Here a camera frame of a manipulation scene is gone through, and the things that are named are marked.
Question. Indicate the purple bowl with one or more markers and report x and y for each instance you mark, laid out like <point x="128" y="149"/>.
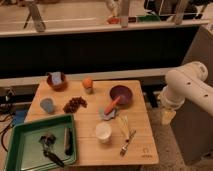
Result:
<point x="123" y="92"/>

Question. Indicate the blue cup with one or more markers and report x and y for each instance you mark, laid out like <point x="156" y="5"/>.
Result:
<point x="47" y="105"/>

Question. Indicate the black peeler tool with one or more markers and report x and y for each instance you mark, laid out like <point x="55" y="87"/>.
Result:
<point x="53" y="157"/>

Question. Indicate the grey-blue cloth piece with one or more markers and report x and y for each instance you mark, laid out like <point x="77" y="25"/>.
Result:
<point x="109" y="116"/>

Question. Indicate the dark crumpled item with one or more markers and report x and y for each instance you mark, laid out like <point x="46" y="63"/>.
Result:
<point x="48" y="139"/>

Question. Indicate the black brush tool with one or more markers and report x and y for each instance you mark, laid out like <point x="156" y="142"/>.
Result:
<point x="68" y="142"/>

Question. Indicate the green tray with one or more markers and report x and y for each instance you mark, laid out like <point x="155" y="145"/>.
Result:
<point x="25" y="152"/>

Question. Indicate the white cup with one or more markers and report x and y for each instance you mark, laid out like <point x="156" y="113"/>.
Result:
<point x="103" y="132"/>

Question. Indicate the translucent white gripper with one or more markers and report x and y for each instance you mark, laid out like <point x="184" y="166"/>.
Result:
<point x="167" y="116"/>

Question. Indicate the blue sponge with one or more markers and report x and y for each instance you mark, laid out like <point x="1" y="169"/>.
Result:
<point x="56" y="78"/>

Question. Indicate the orange fruit on stand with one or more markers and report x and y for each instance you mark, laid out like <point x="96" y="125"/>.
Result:
<point x="88" y="85"/>

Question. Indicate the brown bowl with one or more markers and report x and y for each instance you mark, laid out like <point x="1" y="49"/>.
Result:
<point x="59" y="87"/>

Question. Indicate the bunch of dark grapes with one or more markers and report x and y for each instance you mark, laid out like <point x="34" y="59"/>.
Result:
<point x="73" y="105"/>

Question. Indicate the silver metal fork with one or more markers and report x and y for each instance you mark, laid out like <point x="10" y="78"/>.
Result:
<point x="125" y="147"/>

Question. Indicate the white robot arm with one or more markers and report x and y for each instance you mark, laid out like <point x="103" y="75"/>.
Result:
<point x="185" y="82"/>

